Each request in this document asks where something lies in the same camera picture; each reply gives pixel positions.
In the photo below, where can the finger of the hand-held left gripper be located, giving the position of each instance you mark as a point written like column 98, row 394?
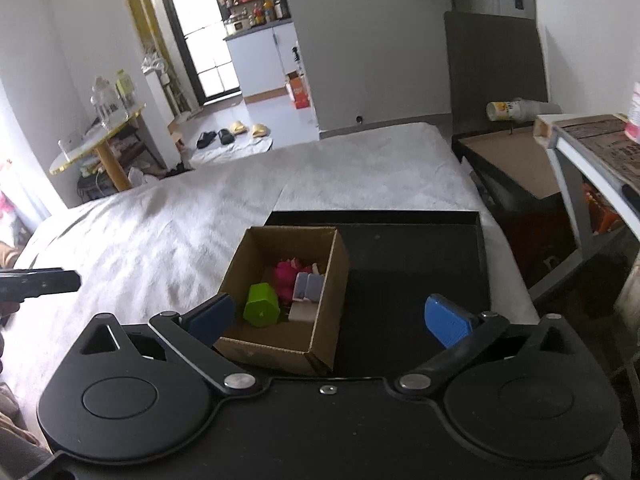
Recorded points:
column 50, row 281

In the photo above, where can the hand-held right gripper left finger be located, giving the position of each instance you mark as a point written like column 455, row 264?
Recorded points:
column 212, row 317

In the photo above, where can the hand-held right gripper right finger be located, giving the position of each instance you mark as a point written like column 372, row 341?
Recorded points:
column 447, row 325

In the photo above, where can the green toy house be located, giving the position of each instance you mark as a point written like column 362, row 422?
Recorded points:
column 261, row 306

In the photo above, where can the pink figurine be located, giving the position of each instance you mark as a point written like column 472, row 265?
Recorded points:
column 287, row 280

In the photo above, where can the white charger plug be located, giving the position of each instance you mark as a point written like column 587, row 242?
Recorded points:
column 302, row 312

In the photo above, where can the grey toy house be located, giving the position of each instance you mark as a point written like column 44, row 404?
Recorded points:
column 307, row 286

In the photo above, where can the brown cardboard box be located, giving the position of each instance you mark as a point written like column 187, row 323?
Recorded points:
column 330, row 300

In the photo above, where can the round gold rimmed table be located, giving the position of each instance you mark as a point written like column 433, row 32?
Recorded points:
column 95, row 142

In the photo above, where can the white floor mat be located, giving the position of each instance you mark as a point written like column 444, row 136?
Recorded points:
column 235, row 152

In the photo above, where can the black tray with brown inside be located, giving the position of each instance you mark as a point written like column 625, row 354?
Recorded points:
column 510, row 160

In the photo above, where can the black slipper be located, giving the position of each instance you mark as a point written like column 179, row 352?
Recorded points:
column 206, row 140
column 226, row 136

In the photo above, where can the clear glass bottle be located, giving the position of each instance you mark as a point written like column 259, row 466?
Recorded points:
column 106, row 102

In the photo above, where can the yellow slipper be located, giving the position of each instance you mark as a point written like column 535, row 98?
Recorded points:
column 260, row 130
column 237, row 127

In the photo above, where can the white desk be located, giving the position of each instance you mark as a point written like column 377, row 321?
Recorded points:
column 565, row 170

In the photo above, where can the stack of paper cups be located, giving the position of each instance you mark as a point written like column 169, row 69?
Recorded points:
column 520, row 109

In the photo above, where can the orange cardboard box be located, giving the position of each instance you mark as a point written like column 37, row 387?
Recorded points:
column 299, row 92

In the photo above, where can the white cabinet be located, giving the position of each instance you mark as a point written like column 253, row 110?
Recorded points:
column 260, row 65

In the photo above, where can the dark grey board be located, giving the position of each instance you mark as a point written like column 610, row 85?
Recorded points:
column 492, row 60

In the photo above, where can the pink and white jar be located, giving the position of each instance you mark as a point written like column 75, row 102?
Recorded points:
column 634, row 115

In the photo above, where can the black framed glass door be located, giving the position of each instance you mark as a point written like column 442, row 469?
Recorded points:
column 200, row 35

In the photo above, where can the row of countertop bottles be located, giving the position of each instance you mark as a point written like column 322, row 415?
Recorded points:
column 255, row 12

